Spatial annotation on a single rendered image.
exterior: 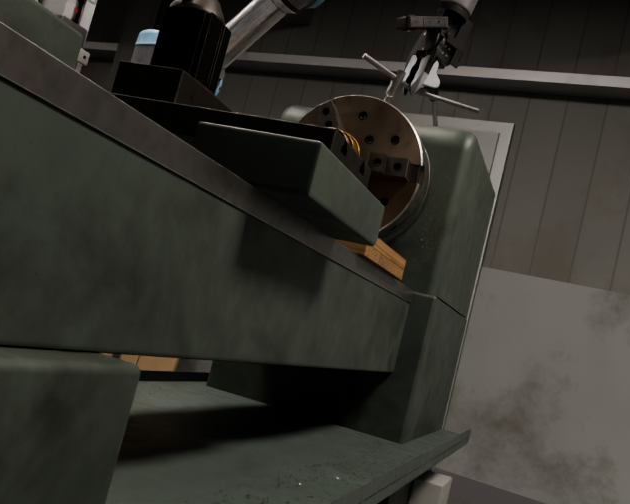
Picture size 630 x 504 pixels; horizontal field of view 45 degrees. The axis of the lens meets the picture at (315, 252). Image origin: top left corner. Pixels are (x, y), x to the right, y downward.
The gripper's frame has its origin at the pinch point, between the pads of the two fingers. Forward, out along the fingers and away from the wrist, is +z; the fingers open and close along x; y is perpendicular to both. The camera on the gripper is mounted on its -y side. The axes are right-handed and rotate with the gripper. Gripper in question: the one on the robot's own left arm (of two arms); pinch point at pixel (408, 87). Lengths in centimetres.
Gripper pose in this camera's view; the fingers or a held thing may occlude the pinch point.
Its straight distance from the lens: 169.9
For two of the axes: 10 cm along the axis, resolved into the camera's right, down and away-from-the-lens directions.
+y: 7.7, 3.8, 5.2
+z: -4.3, 9.0, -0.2
